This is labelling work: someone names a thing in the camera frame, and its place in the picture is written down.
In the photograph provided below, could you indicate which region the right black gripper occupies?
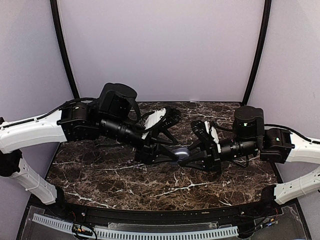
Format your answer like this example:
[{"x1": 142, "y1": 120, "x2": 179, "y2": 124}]
[{"x1": 179, "y1": 135, "x2": 260, "y2": 176}]

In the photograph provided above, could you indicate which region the purple grey earbud case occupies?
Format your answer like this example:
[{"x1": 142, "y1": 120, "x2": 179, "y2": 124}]
[{"x1": 171, "y1": 147, "x2": 190, "y2": 162}]

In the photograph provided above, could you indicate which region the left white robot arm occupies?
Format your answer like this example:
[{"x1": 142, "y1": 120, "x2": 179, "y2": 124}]
[{"x1": 0, "y1": 82, "x2": 181, "y2": 218}]

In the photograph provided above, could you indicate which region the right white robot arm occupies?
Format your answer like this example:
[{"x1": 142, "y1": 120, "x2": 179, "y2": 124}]
[{"x1": 173, "y1": 106, "x2": 320, "y2": 173}]

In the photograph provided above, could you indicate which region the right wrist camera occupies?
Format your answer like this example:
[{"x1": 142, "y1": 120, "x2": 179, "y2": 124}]
[{"x1": 191, "y1": 120, "x2": 220, "y2": 153}]

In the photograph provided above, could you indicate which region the white slotted cable duct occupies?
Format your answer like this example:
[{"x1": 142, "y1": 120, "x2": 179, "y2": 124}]
[{"x1": 32, "y1": 213, "x2": 239, "y2": 240}]

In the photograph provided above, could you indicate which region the black front rail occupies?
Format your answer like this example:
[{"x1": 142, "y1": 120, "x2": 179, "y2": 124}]
[{"x1": 29, "y1": 194, "x2": 283, "y2": 227}]

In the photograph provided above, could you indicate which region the right black frame post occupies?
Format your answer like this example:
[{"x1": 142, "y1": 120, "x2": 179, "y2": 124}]
[{"x1": 241, "y1": 0, "x2": 272, "y2": 106}]

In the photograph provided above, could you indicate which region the black frame post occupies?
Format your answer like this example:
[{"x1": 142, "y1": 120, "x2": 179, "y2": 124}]
[
  {"x1": 241, "y1": 0, "x2": 272, "y2": 106},
  {"x1": 49, "y1": 0, "x2": 80, "y2": 99}
]

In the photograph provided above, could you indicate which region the left black frame post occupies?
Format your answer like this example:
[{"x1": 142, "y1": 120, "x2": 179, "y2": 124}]
[{"x1": 49, "y1": 0, "x2": 80, "y2": 99}]

